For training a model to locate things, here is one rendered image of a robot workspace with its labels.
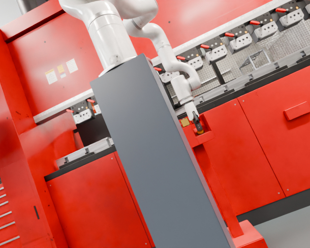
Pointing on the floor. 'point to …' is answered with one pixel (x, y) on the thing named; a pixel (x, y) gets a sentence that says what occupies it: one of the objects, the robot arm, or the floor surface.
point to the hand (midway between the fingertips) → (198, 127)
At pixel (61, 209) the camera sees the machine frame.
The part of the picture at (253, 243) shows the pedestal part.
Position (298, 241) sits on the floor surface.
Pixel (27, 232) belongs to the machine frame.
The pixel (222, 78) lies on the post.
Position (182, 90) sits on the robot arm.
